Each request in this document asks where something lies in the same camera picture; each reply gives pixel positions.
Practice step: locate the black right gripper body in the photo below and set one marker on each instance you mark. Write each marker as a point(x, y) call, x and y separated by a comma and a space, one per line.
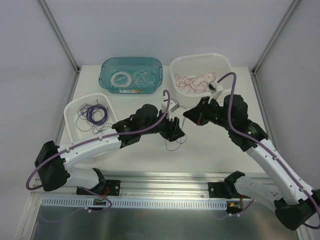
point(200, 115)

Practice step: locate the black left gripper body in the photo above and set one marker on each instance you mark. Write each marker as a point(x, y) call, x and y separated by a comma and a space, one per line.
point(172, 128)

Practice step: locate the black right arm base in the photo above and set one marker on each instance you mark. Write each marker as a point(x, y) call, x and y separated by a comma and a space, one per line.
point(225, 189)

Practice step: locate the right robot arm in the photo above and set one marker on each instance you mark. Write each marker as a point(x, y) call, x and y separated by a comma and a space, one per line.
point(292, 200)

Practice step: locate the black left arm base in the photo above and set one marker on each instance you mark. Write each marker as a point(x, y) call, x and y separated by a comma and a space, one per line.
point(108, 187)

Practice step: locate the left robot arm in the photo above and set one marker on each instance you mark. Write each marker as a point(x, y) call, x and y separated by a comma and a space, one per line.
point(56, 164)

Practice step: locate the white tub basket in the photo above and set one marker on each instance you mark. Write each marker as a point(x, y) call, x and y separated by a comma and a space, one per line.
point(191, 74)

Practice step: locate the white perforated tray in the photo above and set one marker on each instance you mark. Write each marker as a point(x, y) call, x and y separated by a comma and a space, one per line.
point(88, 116)

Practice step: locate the teal plastic bin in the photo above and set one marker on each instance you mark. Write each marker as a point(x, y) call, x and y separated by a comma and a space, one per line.
point(131, 75)

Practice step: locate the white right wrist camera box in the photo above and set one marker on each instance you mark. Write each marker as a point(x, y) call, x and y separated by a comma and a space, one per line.
point(215, 89)

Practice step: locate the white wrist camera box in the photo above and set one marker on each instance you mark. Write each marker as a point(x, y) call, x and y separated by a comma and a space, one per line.
point(173, 106)
point(215, 89)

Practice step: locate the aluminium frame rail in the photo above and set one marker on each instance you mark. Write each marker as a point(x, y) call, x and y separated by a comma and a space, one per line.
point(164, 185)

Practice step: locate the white slotted cable duct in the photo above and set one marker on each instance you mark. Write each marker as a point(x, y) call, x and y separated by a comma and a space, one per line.
point(177, 204)

